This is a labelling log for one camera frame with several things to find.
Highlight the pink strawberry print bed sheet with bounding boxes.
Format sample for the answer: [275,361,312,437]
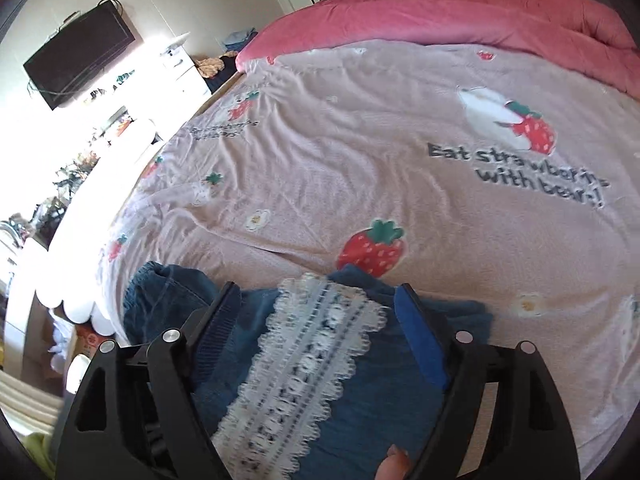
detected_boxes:
[97,42,640,466]

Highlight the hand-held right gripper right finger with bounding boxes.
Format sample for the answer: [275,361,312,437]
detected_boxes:
[394,283,582,480]

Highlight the white dresser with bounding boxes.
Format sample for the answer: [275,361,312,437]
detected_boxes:
[75,32,214,171]

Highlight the yellow green cloth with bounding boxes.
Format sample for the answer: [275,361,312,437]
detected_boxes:
[20,432,59,480]

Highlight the pink quilt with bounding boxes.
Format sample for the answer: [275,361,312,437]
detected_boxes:
[235,0,640,97]

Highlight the pile of folded clothes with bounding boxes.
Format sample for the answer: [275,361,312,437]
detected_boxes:
[222,29,259,54]

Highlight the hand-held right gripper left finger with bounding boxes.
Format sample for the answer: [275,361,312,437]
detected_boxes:
[55,282,244,480]

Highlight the yellow floral cloth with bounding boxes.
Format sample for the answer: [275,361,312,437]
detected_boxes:
[195,56,227,79]

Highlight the black television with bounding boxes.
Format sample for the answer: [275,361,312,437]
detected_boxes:
[22,0,137,112]

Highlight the blue denim pants with lace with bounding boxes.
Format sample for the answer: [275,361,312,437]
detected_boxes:
[122,260,497,480]

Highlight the person's right hand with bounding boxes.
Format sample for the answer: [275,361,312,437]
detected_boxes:
[375,444,414,480]

